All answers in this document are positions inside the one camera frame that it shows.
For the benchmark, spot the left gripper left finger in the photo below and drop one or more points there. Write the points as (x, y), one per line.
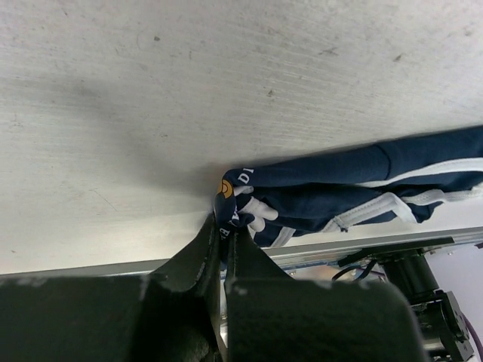
(169, 314)

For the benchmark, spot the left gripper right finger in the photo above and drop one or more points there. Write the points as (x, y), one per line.
(274, 317)

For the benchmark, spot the navy blue underwear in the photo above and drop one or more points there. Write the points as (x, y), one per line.
(403, 179)

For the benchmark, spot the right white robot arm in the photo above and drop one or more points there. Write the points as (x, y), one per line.
(447, 333)

